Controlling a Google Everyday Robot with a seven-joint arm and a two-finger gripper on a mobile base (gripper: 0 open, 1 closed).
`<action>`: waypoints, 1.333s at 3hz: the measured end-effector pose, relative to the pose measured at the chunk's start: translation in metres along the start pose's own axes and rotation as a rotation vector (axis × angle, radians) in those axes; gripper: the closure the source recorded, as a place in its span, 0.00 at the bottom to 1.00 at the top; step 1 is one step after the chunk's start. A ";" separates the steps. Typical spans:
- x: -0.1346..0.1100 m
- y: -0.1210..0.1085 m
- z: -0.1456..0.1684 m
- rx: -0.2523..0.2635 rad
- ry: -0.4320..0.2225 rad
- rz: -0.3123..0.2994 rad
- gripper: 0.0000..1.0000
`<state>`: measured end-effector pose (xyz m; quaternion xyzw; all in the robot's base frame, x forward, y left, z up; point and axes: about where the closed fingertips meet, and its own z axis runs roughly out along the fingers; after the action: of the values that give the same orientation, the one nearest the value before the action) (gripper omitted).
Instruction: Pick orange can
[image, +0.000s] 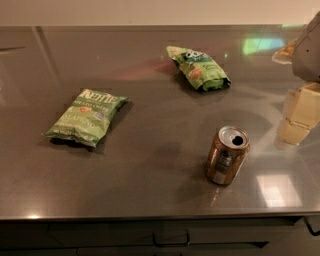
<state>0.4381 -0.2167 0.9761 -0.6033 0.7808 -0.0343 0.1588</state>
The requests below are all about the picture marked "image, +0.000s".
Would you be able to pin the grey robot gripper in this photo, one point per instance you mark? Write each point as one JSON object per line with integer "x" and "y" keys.
{"x": 308, "y": 55}

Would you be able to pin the orange soda can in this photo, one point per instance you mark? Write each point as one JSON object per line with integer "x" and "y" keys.
{"x": 227, "y": 154}

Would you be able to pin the green crumpled snack bag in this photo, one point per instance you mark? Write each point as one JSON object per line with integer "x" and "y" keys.
{"x": 201, "y": 71}

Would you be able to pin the green Kettle jalapeno chip bag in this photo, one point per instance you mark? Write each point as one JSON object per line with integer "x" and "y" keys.
{"x": 88, "y": 118}

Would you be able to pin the black handle at right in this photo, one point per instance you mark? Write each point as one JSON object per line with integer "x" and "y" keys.
{"x": 310, "y": 229}

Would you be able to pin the dark drawer front with handle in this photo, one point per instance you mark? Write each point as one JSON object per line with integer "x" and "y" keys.
{"x": 64, "y": 235}

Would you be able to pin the black drawer handle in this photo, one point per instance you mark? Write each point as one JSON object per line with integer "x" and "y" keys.
{"x": 171, "y": 239}

